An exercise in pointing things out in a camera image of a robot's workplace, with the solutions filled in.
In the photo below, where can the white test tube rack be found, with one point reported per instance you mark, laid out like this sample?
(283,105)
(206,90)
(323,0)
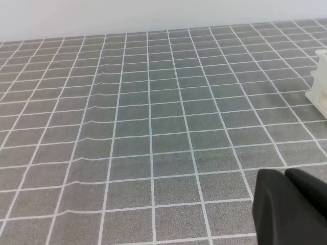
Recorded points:
(317,94)

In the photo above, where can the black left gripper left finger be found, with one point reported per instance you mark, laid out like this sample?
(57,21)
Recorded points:
(268,213)

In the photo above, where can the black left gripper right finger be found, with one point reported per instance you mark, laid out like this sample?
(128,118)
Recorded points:
(305,197)

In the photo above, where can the grey checked tablecloth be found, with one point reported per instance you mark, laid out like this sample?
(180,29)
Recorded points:
(154,137)

